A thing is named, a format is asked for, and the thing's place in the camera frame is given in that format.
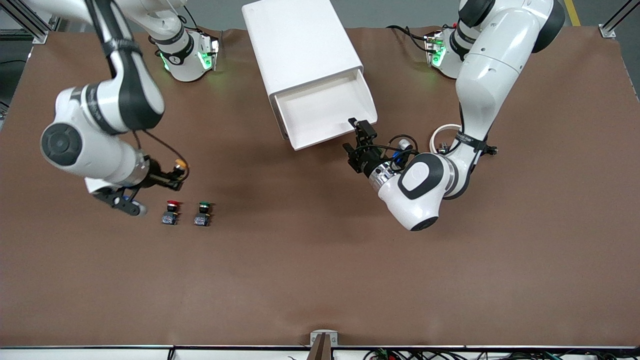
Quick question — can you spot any red push button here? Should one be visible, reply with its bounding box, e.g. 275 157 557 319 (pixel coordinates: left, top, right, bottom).
161 199 183 226

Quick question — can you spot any green push button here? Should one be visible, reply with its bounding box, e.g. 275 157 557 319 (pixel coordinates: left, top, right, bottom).
193 201 214 227

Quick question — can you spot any white curved plastic piece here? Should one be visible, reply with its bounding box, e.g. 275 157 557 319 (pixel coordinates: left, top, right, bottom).
430 123 462 152

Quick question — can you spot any brown table cover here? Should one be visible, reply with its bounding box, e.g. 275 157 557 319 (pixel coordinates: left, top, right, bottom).
0 26 640 348

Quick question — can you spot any black base cable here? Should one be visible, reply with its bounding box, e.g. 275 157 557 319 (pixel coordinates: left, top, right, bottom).
386 24 432 53

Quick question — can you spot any white table edge rail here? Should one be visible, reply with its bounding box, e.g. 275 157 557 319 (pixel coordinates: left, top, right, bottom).
0 345 640 360

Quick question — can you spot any aluminium frame profile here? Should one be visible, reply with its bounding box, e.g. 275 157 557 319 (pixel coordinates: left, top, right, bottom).
598 0 632 39
0 0 61 45

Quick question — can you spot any grey metal bracket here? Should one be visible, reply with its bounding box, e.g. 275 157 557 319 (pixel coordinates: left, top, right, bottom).
309 329 339 347

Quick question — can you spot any brown post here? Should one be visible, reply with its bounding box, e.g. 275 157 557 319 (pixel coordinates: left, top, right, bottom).
307 333 333 360

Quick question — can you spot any multicolour cable bundle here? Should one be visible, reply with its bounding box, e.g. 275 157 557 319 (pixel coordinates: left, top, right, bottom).
364 347 640 360

